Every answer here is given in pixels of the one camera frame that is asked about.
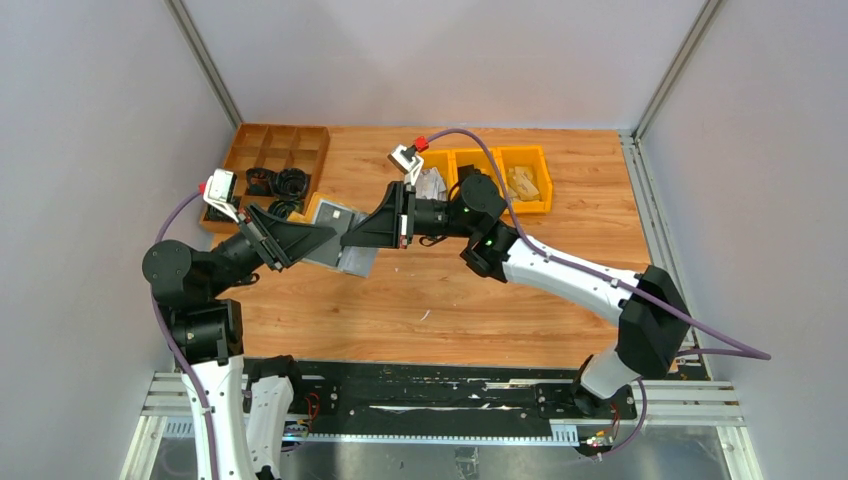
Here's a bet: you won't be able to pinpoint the black card holder in bin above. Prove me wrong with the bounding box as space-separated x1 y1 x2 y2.
457 164 482 185

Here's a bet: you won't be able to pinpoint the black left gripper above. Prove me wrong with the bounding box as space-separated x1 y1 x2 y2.
207 199 336 295

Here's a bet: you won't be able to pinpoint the tan card holder in bin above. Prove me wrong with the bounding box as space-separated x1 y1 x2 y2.
507 165 541 202

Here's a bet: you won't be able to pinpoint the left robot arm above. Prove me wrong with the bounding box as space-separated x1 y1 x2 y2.
142 205 335 479

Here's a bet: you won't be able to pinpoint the right yellow bin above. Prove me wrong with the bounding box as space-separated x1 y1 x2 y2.
495 145 553 214

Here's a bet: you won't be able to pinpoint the wooden compartment tray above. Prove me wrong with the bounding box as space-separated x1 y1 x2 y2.
221 123 330 215

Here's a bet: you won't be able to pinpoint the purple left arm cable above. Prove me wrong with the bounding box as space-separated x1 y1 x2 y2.
150 190 223 480

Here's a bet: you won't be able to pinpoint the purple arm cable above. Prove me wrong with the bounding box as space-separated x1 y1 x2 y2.
423 128 773 458
150 190 223 480

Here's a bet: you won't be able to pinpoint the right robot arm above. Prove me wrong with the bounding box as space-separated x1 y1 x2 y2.
341 173 689 418

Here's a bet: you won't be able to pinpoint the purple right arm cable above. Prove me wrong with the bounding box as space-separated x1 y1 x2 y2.
423 128 773 458

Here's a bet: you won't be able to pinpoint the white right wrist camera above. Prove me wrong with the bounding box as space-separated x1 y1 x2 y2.
388 136 429 186

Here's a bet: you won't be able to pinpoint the yellow leather card holder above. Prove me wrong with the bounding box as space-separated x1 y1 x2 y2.
286 192 380 279

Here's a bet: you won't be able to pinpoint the rolled dark blue tie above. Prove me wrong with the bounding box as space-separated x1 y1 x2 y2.
267 199 307 223

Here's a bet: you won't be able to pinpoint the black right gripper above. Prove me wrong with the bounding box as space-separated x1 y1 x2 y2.
342 182 477 250

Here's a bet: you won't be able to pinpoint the cards in left bin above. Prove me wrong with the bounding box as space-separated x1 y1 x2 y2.
415 167 448 201

